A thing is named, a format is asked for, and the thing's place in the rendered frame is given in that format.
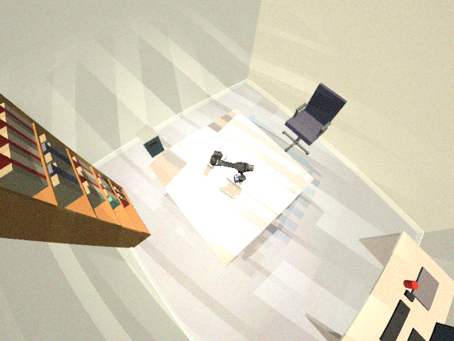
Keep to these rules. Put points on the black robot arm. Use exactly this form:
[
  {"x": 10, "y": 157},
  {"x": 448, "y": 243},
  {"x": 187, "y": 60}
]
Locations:
[{"x": 239, "y": 166}]

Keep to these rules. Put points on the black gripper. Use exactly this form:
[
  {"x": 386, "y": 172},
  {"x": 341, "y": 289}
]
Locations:
[{"x": 242, "y": 177}]

